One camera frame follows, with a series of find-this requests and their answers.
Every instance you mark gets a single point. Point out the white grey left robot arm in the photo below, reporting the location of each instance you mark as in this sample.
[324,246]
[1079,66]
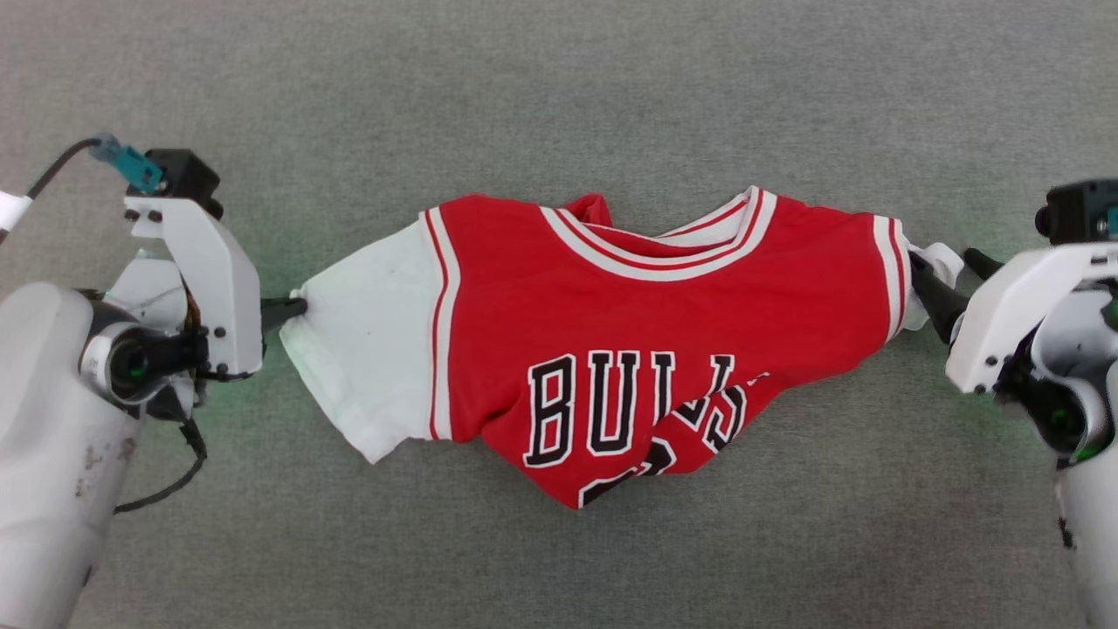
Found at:
[44,472]

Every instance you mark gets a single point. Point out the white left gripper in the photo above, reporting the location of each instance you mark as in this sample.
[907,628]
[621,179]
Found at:
[218,297]

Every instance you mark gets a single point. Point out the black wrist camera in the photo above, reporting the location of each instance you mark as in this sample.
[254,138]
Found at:
[1079,210]
[188,175]

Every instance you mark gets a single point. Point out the red white Bulls jersey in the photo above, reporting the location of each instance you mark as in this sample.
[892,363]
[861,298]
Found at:
[611,332]

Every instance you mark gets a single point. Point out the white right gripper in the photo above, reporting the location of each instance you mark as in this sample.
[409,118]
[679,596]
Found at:
[1013,314]

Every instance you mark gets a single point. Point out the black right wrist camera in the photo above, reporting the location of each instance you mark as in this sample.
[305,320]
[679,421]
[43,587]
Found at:
[1079,210]

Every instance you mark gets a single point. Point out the teal left camera connector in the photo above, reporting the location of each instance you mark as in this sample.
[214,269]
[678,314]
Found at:
[135,166]

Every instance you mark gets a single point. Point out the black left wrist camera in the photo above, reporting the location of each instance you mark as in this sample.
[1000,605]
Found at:
[188,175]

